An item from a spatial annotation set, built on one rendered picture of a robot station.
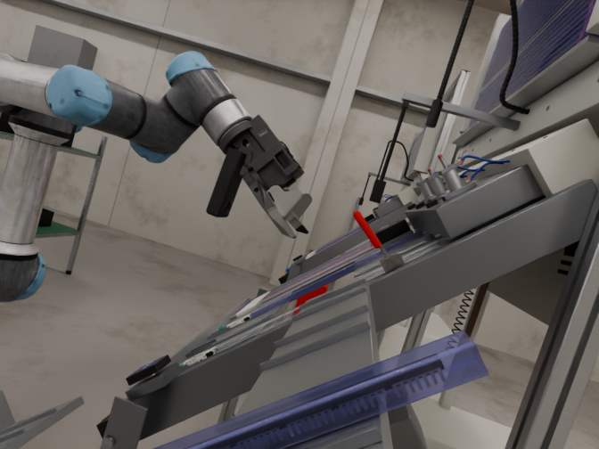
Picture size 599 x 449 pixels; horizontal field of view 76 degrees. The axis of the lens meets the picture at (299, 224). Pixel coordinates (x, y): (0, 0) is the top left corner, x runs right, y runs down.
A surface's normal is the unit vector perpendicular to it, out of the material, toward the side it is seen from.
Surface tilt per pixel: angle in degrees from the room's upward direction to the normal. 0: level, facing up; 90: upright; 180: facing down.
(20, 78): 85
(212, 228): 90
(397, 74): 90
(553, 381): 90
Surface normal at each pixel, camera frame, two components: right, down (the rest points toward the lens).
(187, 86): -0.30, 0.14
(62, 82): -0.46, -0.07
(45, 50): -0.06, 0.05
